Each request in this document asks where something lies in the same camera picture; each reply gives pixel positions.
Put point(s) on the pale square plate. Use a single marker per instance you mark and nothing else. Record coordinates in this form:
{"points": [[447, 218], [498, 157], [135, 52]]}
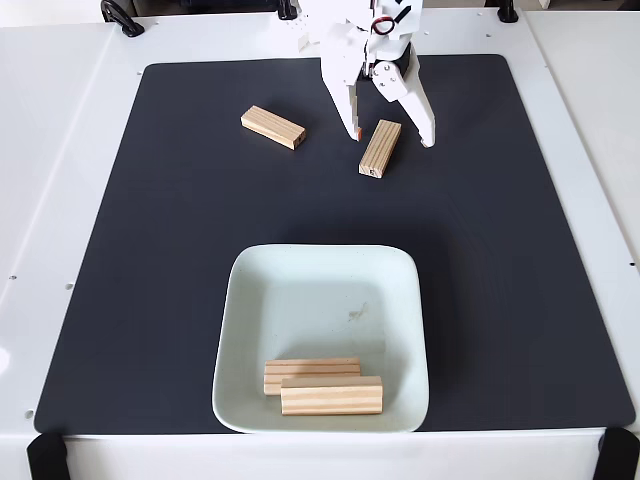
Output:
{"points": [[320, 310]]}

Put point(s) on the black table clamp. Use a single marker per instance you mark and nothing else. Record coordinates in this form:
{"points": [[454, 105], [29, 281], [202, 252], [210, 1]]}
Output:
{"points": [[507, 14], [285, 11], [125, 25]]}

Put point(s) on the dark grey table mat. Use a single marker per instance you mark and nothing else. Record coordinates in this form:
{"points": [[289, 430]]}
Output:
{"points": [[150, 300]]}

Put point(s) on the wooden block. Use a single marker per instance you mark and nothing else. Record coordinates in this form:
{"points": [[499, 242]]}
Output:
{"points": [[380, 148], [300, 367], [272, 126], [330, 397]]}

